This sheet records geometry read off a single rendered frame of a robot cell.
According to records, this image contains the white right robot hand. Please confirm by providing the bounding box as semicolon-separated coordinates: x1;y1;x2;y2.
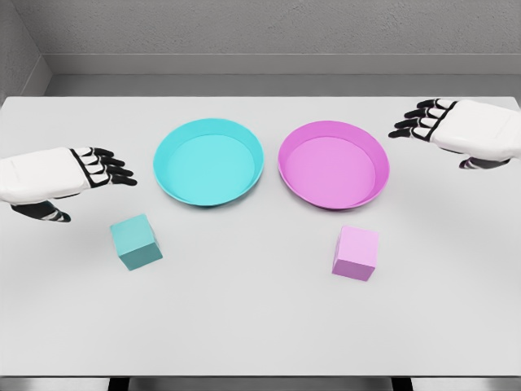
387;98;521;169

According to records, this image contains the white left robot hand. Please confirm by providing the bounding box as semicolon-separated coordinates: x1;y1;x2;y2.
0;147;138;224

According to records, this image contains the cyan cube block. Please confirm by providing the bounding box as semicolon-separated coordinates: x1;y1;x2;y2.
109;213;164;272

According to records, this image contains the pink round plate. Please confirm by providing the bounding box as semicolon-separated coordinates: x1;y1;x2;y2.
277;120;391;212

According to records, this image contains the cyan round plate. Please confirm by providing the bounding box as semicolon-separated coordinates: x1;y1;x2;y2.
152;117;265;209

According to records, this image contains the pink cube block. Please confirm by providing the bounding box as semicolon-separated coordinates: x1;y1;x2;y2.
331;225;380;283

